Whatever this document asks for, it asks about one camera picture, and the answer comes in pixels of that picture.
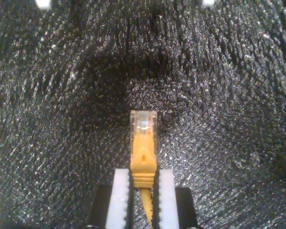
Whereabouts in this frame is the yellow network cable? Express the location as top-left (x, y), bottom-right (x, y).
top-left (129, 110), bottom-right (159, 229)

